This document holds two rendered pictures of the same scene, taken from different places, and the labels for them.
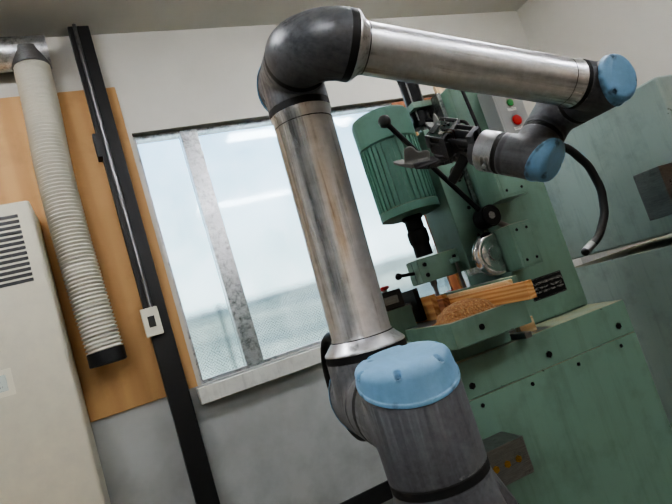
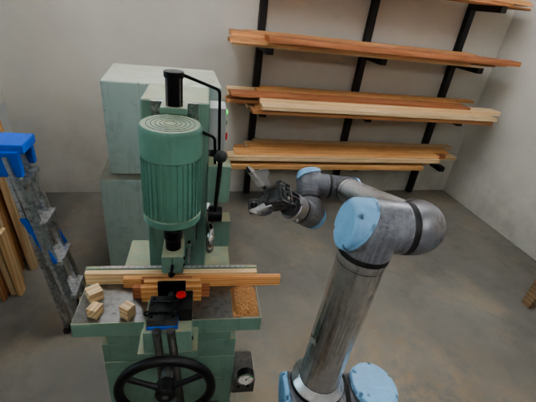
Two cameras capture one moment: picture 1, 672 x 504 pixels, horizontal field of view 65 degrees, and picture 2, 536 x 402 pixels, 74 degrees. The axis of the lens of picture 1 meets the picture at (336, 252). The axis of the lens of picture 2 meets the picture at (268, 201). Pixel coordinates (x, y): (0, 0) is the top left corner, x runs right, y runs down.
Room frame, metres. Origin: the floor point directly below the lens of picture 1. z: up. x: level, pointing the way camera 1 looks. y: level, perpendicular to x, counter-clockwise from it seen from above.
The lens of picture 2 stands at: (1.07, 0.67, 1.84)
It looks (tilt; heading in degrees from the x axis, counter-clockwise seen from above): 29 degrees down; 278
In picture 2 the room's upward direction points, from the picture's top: 7 degrees clockwise
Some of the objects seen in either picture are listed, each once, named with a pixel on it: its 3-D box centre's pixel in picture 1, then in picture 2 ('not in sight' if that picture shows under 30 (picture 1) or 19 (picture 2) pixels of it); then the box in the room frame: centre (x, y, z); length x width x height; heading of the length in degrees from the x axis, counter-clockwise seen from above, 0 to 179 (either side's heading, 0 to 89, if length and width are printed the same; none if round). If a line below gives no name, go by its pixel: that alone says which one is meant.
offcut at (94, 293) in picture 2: not in sight; (94, 293); (1.73, -0.10, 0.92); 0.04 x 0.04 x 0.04; 55
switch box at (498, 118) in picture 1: (504, 112); (217, 125); (1.48, -0.59, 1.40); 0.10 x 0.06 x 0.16; 110
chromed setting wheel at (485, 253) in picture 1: (492, 254); (210, 237); (1.43, -0.41, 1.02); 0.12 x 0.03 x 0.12; 110
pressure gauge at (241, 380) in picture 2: not in sight; (245, 376); (1.19, -0.13, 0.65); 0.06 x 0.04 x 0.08; 20
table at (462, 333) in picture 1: (415, 336); (171, 313); (1.47, -0.14, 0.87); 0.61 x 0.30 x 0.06; 20
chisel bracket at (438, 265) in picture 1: (436, 269); (174, 254); (1.51, -0.26, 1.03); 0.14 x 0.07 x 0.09; 110
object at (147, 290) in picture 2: (419, 310); (171, 292); (1.48, -0.17, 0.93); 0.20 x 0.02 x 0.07; 20
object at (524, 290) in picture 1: (462, 303); (204, 280); (1.40, -0.28, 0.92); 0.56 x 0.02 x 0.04; 20
